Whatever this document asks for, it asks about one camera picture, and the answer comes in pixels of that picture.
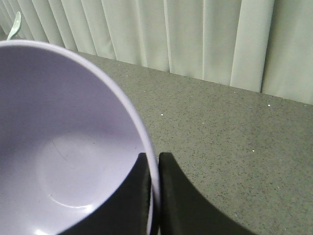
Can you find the purple plastic bowl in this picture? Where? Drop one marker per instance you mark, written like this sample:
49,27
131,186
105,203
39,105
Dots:
69,137

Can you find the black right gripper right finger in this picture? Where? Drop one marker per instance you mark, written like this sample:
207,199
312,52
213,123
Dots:
184,211

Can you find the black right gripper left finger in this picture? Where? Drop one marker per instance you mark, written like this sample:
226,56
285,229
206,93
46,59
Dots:
127,210

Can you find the pale green plastic spoon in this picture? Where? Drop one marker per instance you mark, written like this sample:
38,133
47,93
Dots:
16,26

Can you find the white curtain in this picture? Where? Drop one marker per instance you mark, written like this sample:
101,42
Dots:
258,45

